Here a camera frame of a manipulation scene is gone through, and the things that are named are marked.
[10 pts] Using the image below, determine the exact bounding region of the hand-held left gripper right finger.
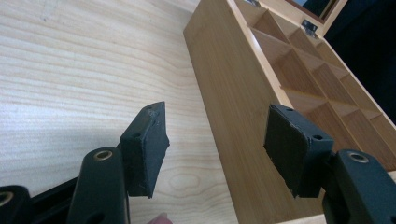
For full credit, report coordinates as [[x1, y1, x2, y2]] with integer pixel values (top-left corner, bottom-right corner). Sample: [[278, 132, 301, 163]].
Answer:
[[262, 103, 335, 199]]

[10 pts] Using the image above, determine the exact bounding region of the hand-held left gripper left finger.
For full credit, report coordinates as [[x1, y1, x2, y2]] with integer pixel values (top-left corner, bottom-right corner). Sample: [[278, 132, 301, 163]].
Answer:
[[119, 101, 171, 200]]

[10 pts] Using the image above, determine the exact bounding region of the wooden compartment box with lid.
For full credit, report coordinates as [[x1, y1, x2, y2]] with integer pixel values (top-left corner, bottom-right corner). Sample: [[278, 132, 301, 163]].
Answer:
[[182, 0, 396, 224]]

